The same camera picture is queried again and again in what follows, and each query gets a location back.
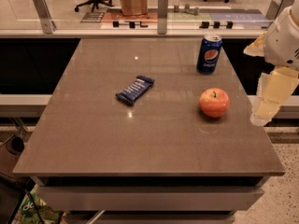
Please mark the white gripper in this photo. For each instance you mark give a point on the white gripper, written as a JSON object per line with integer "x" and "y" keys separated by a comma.
{"x": 282, "y": 44}

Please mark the blue pepsi can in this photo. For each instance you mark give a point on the blue pepsi can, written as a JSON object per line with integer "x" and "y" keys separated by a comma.
{"x": 209, "y": 54}

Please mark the red apple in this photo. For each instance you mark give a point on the red apple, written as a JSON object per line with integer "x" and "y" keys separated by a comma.
{"x": 214, "y": 102}

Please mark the blue snack bar wrapper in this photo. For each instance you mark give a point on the blue snack bar wrapper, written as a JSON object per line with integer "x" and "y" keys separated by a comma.
{"x": 135, "y": 90}

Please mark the black office chair left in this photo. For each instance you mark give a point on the black office chair left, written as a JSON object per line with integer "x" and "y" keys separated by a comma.
{"x": 95, "y": 4}

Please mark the grey table drawer base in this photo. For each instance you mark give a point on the grey table drawer base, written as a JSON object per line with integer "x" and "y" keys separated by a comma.
{"x": 146, "y": 204}

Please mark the green patterned bag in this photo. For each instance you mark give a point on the green patterned bag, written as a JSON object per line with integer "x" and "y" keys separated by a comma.
{"x": 36, "y": 211}

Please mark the right metal glass post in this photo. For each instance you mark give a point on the right metal glass post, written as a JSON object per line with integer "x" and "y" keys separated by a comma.
{"x": 280, "y": 10}

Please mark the metal glass post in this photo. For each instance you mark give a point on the metal glass post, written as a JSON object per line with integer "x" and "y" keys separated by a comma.
{"x": 47, "y": 24}
{"x": 162, "y": 17}
{"x": 280, "y": 10}

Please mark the middle metal glass post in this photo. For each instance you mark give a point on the middle metal glass post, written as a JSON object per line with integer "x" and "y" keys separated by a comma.
{"x": 162, "y": 17}

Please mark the left metal glass post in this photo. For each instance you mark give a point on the left metal glass post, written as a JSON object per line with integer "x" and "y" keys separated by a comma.
{"x": 47, "y": 24}

